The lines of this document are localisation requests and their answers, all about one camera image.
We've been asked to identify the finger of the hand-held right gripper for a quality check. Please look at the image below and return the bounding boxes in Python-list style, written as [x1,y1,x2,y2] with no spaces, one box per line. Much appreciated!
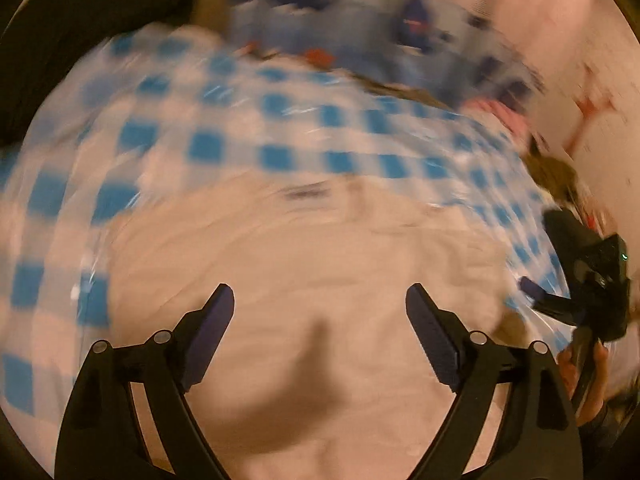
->
[519,276,584,327]

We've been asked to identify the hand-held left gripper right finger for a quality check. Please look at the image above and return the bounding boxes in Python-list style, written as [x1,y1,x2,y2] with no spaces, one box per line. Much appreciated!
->
[405,283,584,480]

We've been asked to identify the dark cloth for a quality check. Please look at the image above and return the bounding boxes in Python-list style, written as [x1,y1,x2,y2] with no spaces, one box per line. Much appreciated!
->
[0,0,201,146]

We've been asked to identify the person's right hand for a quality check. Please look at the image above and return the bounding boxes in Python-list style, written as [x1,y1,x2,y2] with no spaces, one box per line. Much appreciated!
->
[557,341,610,427]

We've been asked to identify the pink cloth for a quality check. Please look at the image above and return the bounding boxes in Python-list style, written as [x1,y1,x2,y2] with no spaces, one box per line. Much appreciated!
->
[462,97,531,146]

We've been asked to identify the blue checkered plastic sheet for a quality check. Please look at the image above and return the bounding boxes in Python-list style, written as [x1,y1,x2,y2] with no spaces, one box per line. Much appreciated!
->
[0,25,576,411]

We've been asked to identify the white printed bedsheet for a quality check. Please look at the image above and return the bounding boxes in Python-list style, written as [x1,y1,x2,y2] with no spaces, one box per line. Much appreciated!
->
[425,0,640,311]

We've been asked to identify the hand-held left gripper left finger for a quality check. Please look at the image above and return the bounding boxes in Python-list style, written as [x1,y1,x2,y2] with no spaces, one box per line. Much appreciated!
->
[56,283,235,480]

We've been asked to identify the white quilted garment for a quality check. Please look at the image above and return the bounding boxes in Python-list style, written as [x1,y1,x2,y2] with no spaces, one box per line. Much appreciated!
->
[100,180,516,480]

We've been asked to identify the whale print blue cloth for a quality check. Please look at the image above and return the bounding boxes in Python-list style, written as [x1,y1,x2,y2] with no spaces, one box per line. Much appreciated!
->
[227,0,546,111]

